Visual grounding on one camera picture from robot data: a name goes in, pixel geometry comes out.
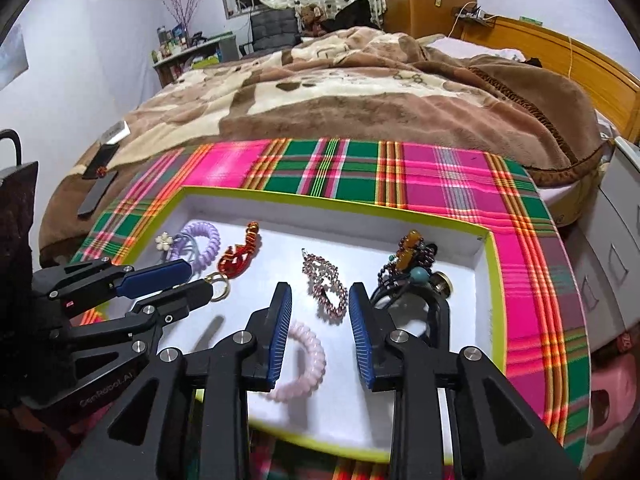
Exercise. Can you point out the white pillow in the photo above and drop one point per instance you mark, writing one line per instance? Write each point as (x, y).
(475, 50)

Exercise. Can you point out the white desk with bottles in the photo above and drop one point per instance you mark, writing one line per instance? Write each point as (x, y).
(200, 45)

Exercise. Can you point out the white box with green rim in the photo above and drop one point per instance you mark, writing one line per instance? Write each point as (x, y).
(280, 240)

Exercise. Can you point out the pink stool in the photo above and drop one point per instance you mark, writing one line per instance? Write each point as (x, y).
(620, 385)

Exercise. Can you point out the black smartphone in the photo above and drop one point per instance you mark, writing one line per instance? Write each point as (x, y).
(102, 157)

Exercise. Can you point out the power strip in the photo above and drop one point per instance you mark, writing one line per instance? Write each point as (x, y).
(475, 15)

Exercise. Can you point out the wooden bed headboard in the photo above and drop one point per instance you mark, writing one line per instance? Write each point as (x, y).
(590, 70)

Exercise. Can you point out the white card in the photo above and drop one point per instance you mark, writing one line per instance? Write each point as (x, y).
(115, 131)

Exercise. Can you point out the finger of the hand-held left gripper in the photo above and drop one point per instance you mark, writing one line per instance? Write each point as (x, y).
(190, 296)
(155, 275)

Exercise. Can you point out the brown beige blanket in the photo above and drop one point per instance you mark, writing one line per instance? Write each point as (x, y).
(350, 100)

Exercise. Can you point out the brown teddy bear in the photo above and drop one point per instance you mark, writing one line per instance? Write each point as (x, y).
(311, 15)

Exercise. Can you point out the black bag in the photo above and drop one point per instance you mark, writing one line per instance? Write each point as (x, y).
(355, 12)

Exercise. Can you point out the purple dried flowers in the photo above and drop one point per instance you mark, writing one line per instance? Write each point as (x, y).
(185, 7)

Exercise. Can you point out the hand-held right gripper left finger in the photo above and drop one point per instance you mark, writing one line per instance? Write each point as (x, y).
(280, 340)

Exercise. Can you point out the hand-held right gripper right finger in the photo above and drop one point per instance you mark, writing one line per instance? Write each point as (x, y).
(360, 340)

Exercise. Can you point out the pink green plaid cloth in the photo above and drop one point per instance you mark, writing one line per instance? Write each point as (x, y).
(440, 185)

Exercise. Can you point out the grey chair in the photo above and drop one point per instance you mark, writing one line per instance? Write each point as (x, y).
(272, 27)

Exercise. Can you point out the black remote control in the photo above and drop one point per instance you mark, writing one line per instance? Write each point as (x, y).
(97, 192)

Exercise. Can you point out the grey nightstand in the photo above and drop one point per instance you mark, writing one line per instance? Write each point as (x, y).
(615, 240)

